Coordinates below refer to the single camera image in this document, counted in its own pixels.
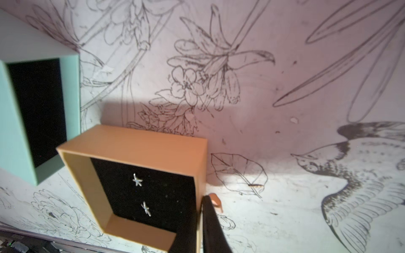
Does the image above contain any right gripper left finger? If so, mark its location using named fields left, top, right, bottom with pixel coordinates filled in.
left=168, top=209, right=198, bottom=253

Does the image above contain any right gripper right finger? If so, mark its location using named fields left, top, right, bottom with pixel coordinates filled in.
left=202, top=195, right=232, bottom=253

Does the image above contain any silver star earring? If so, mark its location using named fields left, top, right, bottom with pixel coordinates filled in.
left=132, top=173, right=143, bottom=187
left=141, top=201, right=151, bottom=217

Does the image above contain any mint jewelry box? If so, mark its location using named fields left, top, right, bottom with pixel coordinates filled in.
left=0, top=7, right=224, bottom=253

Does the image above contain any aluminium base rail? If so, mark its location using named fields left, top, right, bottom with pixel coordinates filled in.
left=1, top=223, right=117, bottom=253

